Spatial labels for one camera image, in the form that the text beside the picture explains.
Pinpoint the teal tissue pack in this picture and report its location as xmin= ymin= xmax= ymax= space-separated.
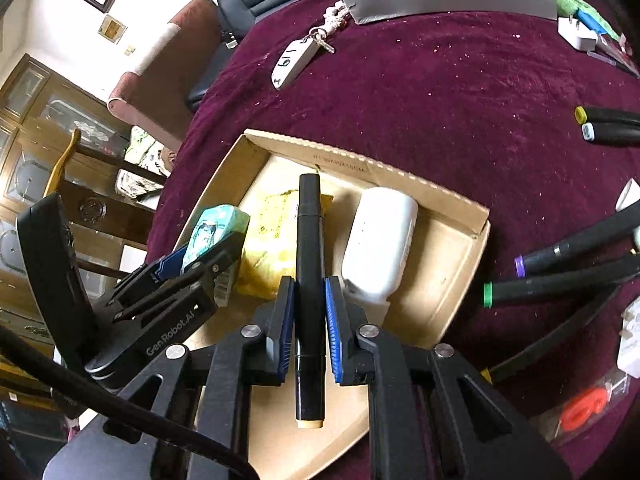
xmin=180 ymin=202 xmax=252 ymax=309

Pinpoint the yellow cheese cracker packet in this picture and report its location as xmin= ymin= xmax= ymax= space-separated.
xmin=234 ymin=187 xmax=335 ymax=302

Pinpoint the black marker beige cap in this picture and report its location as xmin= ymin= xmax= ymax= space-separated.
xmin=294 ymin=174 xmax=326 ymax=429

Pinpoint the large white bottle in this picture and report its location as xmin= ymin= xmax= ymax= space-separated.
xmin=341 ymin=186 xmax=419 ymax=309

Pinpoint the black marker green cap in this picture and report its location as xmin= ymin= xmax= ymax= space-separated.
xmin=483 ymin=255 xmax=639 ymax=309

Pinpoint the black marker purple cap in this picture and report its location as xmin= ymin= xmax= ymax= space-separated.
xmin=514 ymin=203 xmax=639 ymax=278

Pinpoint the red item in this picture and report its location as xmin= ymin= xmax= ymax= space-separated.
xmin=530 ymin=368 xmax=634 ymax=448

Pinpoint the white power adapter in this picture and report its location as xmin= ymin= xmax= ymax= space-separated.
xmin=616 ymin=297 xmax=640 ymax=379

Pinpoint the cardboard tray box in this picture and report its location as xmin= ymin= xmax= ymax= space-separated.
xmin=164 ymin=128 xmax=493 ymax=480

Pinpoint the wooden chair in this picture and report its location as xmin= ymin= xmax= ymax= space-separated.
xmin=43 ymin=128 xmax=166 ymax=248

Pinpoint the maroon armchair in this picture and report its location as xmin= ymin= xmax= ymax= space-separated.
xmin=107 ymin=0 xmax=221 ymax=153

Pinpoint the white key fob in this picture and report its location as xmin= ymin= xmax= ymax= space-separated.
xmin=270 ymin=36 xmax=320 ymax=90

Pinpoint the black marker yellow cap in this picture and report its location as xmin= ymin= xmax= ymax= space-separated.
xmin=574 ymin=106 xmax=640 ymax=127

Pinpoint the small white charger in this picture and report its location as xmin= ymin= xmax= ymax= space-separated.
xmin=558 ymin=16 xmax=598 ymax=52

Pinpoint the silver sachet packet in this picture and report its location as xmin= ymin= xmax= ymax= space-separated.
xmin=590 ymin=35 xmax=639 ymax=77

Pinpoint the blue small object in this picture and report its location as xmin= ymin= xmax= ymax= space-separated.
xmin=575 ymin=9 xmax=606 ymax=35

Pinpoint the green cloth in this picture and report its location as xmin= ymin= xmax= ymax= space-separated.
xmin=556 ymin=0 xmax=620 ymax=40

